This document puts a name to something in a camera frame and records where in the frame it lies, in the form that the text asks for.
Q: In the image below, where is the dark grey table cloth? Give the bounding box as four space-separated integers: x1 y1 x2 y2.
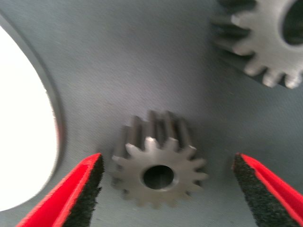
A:
0 0 303 227

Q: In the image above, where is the round metal carrier plate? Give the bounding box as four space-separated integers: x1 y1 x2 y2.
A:
0 13 66 212

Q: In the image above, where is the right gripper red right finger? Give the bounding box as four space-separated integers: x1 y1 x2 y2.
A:
231 152 303 227

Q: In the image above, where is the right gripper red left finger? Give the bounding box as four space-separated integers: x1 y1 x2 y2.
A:
15 152 105 227

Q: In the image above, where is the small steel planetary gear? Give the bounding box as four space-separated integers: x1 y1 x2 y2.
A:
110 110 210 210
209 0 303 90

